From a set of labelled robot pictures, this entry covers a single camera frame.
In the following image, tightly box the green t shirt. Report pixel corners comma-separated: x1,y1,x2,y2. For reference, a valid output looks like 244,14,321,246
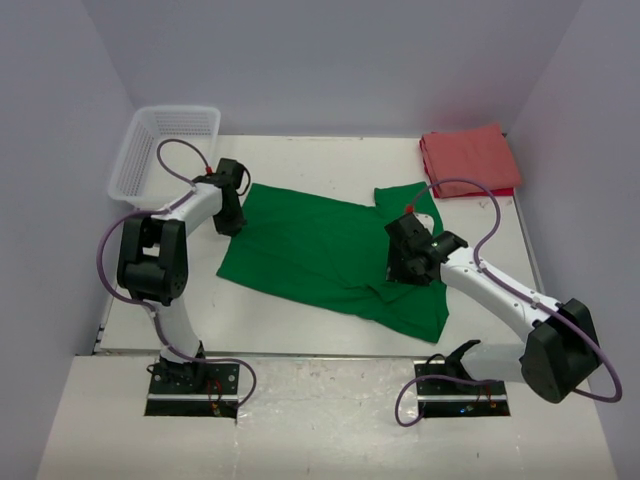
217,182,449,343

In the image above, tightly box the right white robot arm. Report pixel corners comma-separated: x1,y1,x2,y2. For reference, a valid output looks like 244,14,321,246
385,213,602,404

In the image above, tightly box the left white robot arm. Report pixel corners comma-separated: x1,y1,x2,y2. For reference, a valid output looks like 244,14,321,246
117,158,251,393

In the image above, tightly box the white plastic basket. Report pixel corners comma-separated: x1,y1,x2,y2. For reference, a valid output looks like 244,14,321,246
108,105,221,209

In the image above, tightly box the folded red t shirt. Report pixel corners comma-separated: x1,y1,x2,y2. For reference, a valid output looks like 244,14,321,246
432,187,515,199

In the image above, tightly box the folded pink t shirt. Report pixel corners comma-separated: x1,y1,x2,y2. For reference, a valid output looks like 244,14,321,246
419,123,522,198

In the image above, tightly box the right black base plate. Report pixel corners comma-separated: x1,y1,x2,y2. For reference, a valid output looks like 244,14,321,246
416,379,511,419

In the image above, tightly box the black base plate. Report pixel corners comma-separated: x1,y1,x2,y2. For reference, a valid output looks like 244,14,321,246
144,362,239,420
416,379,511,419

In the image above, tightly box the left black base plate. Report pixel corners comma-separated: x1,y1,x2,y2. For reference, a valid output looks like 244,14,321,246
144,362,239,420

